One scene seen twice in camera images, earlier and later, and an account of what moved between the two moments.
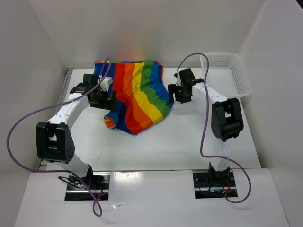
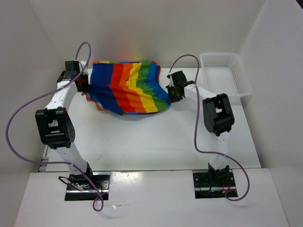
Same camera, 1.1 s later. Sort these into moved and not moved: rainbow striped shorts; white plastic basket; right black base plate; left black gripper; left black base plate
Moved: rainbow striped shorts; left black gripper
Not moved: left black base plate; right black base plate; white plastic basket
